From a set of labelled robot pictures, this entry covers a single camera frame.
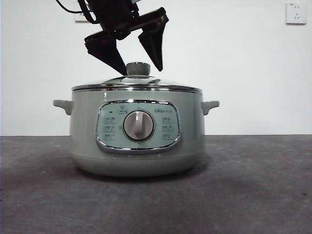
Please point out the glass lid with green knob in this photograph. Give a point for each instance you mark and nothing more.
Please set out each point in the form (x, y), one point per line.
(138, 69)

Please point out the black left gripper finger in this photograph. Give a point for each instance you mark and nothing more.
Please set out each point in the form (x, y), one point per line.
(154, 44)
(104, 48)

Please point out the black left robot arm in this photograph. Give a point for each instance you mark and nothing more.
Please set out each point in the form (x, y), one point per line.
(112, 14)

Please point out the white wall socket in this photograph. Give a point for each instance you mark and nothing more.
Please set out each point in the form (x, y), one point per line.
(81, 21)
(296, 13)

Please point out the pale green electric cooking pot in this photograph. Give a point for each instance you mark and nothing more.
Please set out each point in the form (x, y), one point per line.
(85, 136)

